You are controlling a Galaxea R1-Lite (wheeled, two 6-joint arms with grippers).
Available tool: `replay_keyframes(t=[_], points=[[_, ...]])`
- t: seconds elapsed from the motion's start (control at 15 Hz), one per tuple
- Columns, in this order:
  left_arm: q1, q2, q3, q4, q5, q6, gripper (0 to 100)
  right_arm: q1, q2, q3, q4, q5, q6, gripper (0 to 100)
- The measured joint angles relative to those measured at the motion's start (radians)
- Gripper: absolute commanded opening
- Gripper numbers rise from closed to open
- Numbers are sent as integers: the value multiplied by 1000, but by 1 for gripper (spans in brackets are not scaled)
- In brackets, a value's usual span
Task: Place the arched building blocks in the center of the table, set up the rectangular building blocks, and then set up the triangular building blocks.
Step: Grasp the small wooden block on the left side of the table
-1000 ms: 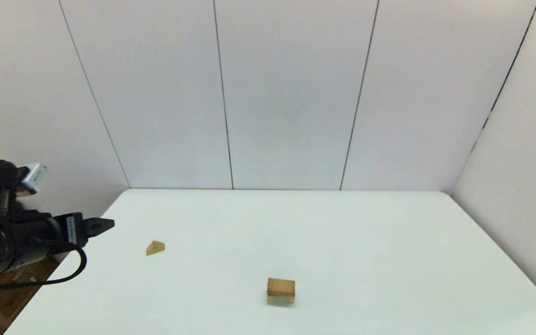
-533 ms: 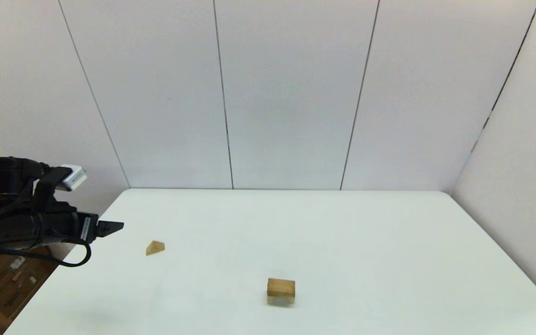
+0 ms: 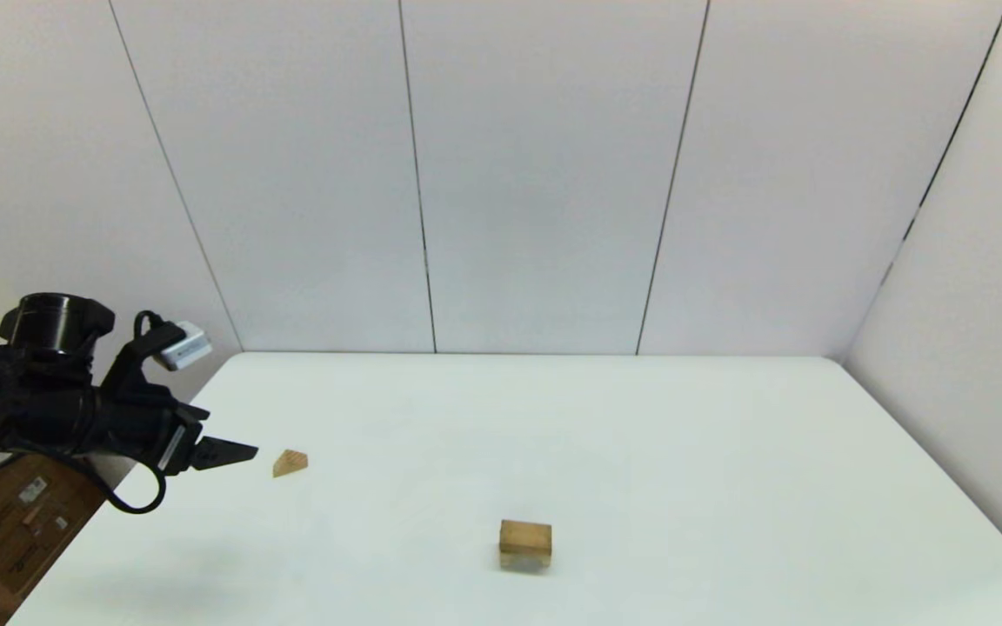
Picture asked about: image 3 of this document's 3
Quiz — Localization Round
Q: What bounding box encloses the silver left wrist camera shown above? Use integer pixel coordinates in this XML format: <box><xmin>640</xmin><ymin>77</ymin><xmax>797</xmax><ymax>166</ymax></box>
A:
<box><xmin>159</xmin><ymin>321</ymin><xmax>214</xmax><ymax>372</ymax></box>

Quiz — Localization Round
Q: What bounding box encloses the rectangular wooden building block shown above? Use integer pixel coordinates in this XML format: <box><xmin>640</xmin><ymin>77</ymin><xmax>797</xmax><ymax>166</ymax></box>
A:
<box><xmin>499</xmin><ymin>519</ymin><xmax>553</xmax><ymax>558</ymax></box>

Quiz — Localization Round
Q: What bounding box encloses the large brown cardboard box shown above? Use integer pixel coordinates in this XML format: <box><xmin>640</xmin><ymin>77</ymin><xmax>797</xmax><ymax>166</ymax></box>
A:
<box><xmin>0</xmin><ymin>439</ymin><xmax>110</xmax><ymax>609</ymax></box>

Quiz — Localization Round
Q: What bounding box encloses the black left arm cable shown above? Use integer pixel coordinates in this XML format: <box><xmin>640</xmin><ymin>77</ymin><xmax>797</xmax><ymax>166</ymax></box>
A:
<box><xmin>0</xmin><ymin>450</ymin><xmax>168</xmax><ymax>516</ymax></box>

